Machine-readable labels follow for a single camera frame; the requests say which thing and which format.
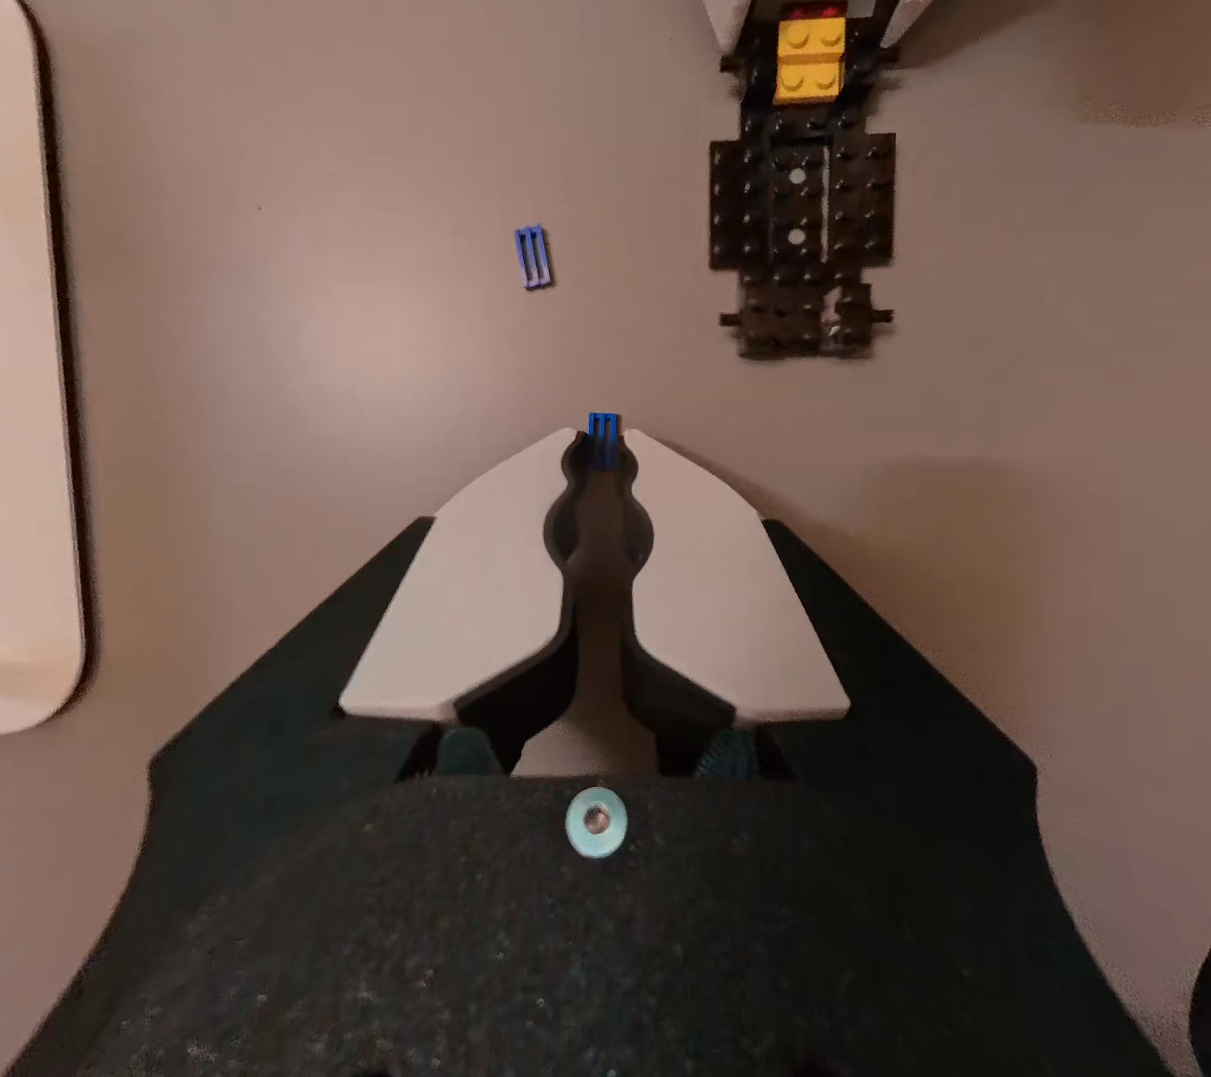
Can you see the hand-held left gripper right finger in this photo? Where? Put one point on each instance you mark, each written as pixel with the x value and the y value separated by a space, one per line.
pixel 738 623

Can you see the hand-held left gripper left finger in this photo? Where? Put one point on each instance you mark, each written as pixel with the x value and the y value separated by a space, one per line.
pixel 464 623

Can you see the small red lego piece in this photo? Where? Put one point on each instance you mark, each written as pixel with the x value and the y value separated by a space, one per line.
pixel 821 6

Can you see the small yellow lego piece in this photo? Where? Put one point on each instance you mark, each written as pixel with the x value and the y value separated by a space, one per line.
pixel 813 55

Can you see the small blue lego grille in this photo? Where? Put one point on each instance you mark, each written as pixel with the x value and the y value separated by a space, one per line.
pixel 536 259
pixel 605 434

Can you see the black lego chassis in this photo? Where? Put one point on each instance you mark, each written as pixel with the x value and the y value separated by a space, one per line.
pixel 805 207

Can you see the white book stand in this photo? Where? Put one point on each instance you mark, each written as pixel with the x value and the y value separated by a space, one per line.
pixel 29 396

